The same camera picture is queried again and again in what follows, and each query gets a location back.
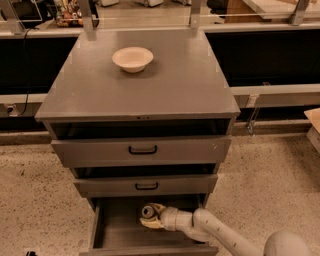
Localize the wooden box at right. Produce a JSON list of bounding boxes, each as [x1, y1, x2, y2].
[[304, 108, 320, 153]]

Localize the black middle drawer handle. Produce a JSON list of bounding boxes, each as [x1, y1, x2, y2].
[[134, 182, 159, 191]]

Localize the white paper bowl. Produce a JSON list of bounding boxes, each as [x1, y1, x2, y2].
[[112, 47, 154, 73]]

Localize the grey drawer cabinet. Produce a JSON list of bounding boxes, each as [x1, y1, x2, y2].
[[34, 29, 241, 214]]

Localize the metal bracket under rail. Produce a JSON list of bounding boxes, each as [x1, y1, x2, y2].
[[246, 94, 260, 136]]

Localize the grey middle drawer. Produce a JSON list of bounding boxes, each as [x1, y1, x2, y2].
[[74, 174, 217, 198]]

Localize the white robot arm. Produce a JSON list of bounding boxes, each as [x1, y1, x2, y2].
[[140, 203, 314, 256]]

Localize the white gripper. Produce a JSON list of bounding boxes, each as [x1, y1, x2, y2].
[[140, 203, 193, 232]]

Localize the black top drawer handle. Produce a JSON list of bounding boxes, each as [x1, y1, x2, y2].
[[128, 145, 158, 155]]

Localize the grey top drawer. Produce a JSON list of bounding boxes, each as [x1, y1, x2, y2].
[[52, 136, 231, 168]]

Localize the black drawer handle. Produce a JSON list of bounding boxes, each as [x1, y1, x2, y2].
[[134, 182, 159, 191], [128, 145, 158, 155]]

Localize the green soda can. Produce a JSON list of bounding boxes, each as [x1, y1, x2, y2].
[[141, 205, 155, 219]]

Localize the grey drawer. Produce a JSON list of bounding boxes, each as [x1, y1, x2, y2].
[[79, 195, 218, 256], [52, 136, 231, 168], [74, 174, 217, 198]]

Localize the colourful items on shelf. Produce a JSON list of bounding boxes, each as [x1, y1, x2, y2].
[[54, 0, 83, 27]]

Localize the black power cable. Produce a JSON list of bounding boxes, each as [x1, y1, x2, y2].
[[16, 28, 33, 116]]

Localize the grey bottom drawer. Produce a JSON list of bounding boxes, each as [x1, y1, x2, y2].
[[79, 195, 218, 256]]

